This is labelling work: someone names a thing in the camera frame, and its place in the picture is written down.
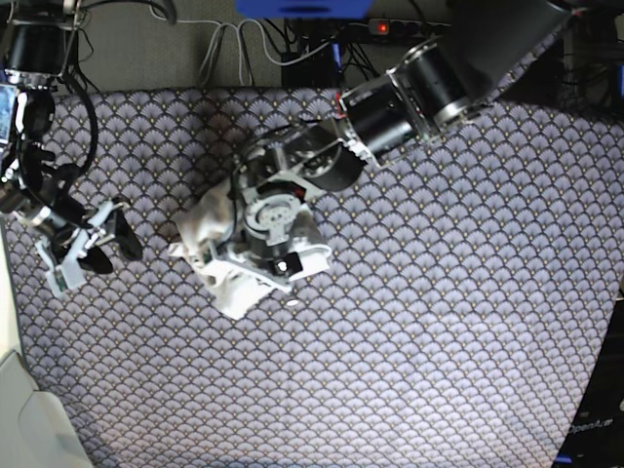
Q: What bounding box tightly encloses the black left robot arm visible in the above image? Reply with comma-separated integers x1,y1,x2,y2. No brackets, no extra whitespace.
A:
189,1,574,293

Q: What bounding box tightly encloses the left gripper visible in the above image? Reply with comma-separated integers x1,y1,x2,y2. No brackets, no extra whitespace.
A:
204,189,312,293

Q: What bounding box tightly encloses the black case with logo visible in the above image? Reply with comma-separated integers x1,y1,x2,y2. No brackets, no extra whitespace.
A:
553,299,623,467

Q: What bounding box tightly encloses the black power adapter box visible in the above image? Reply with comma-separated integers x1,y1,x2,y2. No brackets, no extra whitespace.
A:
281,48,340,89

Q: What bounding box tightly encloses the patterned purple table cloth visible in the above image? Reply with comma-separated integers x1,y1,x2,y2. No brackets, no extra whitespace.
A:
5,89,623,467

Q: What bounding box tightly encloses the black power strip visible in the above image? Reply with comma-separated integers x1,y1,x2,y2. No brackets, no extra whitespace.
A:
368,19,450,38

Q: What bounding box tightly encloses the white T-shirt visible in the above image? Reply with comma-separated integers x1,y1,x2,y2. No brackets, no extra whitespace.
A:
168,177,333,322

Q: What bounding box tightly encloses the blue box overhead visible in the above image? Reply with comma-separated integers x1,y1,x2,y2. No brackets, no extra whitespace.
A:
236,0,372,19

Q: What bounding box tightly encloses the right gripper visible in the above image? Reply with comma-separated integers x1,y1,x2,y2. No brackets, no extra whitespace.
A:
35,197,143,297

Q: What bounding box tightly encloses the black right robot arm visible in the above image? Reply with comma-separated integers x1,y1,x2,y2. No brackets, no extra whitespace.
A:
1,1,142,297

